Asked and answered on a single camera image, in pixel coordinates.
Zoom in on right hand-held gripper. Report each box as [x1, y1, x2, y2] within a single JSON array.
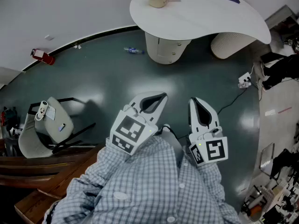
[[188, 97, 229, 167]]

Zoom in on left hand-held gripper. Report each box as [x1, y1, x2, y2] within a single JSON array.
[[106, 91, 169, 156]]

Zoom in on large white wooden drawer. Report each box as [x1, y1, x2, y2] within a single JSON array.
[[157, 37, 192, 49]]

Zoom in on white curved table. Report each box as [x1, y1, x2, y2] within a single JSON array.
[[129, 0, 272, 65]]

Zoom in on person's left forearm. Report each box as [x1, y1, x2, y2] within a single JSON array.
[[66, 145, 133, 219]]

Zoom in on person's right forearm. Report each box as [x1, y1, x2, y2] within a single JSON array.
[[192, 160, 226, 206]]

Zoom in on person's grey trousers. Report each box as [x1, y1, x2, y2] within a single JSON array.
[[153, 125, 184, 168]]

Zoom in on white power strip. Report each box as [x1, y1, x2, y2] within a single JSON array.
[[238, 71, 252, 89]]

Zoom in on plastic water bottle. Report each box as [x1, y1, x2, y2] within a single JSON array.
[[123, 46, 145, 55]]

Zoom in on metal framed panel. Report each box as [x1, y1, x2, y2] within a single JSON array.
[[259, 142, 276, 173]]

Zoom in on person's checked shirt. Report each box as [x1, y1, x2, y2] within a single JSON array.
[[43, 136, 242, 224]]

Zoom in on grey chair with black legs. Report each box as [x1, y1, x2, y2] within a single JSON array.
[[18, 96, 97, 159]]

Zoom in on white paper card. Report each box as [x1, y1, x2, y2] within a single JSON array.
[[45, 106, 57, 121]]

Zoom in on white handheld device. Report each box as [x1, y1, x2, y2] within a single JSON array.
[[34, 100, 49, 122]]

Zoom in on red fire extinguisher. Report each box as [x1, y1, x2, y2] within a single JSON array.
[[30, 48, 56, 66]]

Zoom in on workbench equipment clutter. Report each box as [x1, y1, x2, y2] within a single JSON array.
[[240, 122, 299, 224]]

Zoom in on wooden stair railing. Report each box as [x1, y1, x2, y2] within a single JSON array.
[[0, 138, 105, 224]]

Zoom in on cluttered equipment pile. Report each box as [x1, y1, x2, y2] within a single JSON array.
[[0, 105, 24, 139]]

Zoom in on black power cable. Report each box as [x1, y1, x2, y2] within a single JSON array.
[[216, 87, 247, 115]]

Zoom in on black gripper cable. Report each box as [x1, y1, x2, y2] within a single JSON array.
[[163, 124, 190, 147]]

